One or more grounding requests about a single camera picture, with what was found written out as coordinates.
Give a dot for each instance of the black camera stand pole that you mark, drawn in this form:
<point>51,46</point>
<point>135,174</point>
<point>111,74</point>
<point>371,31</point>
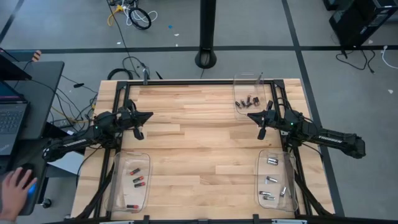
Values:
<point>207,31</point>

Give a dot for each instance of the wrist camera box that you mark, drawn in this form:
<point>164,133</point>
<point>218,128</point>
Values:
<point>124,117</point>
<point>276,119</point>

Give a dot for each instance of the grey flat box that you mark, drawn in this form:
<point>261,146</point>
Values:
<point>66,165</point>

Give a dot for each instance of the black computer mouse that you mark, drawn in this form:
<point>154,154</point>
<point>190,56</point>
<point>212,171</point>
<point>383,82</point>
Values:
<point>32,188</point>

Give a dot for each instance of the black equipment case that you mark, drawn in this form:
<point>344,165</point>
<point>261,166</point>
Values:
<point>363,21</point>

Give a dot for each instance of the black metal table frame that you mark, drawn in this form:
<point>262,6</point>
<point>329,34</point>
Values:
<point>186,82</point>

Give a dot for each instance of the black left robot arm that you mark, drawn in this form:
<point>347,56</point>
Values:
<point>74,143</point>

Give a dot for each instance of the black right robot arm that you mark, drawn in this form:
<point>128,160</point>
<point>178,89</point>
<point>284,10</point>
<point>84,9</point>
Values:
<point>329,138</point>

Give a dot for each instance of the dark grey laptop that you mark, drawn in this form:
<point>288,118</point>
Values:
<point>11,121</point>

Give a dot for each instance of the black caster wheel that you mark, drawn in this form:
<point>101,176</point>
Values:
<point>46,203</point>

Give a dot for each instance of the angled black screen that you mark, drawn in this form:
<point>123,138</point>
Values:
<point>11,67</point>

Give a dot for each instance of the orange striped small object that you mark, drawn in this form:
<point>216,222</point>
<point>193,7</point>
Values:
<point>36,55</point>

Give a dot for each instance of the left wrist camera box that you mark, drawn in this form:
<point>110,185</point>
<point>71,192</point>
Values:
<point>124,117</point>

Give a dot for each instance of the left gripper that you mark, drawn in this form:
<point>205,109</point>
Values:
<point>139,134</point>

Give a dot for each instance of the black desk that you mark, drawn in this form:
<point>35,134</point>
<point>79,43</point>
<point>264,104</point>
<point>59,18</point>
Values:
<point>43,90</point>

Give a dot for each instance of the person's hand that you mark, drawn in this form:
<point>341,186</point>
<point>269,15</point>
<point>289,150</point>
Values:
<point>14,193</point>

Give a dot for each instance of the silver metal bracket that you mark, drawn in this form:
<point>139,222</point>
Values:
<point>145,76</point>
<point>283,132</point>

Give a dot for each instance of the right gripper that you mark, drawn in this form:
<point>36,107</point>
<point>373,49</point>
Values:
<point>261,135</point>

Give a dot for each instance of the grey power strip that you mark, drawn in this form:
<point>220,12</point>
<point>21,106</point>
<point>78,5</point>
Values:
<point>63,123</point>

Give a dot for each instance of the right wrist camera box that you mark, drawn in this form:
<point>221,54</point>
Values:
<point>276,119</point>

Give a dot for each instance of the clear plastic bin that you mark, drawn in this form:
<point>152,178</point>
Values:
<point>276,174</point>
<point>250,84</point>
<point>127,193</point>

